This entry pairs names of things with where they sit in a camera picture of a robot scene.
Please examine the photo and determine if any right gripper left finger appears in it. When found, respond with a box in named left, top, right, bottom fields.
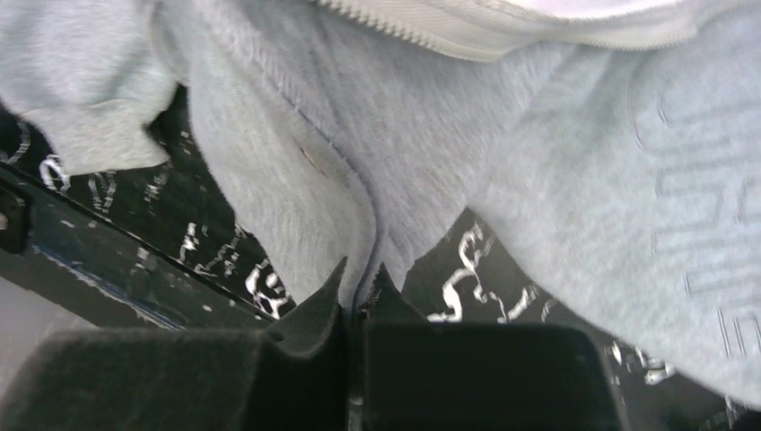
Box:
left=1, top=267, right=347, bottom=430

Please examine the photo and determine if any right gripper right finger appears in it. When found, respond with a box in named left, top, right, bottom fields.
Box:
left=356, top=269, right=625, bottom=430

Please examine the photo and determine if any grey zip-up jacket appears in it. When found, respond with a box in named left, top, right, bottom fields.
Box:
left=1, top=1, right=760, bottom=407

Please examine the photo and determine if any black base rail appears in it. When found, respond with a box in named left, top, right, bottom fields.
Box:
left=1, top=168, right=272, bottom=330

